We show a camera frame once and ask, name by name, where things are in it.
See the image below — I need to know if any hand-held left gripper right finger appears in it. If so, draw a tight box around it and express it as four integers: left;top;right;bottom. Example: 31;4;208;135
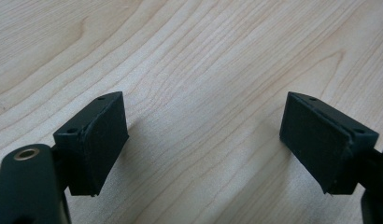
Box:
278;91;380;196

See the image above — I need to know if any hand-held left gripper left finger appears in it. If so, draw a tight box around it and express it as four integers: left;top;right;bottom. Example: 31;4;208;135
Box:
52;91;130;198

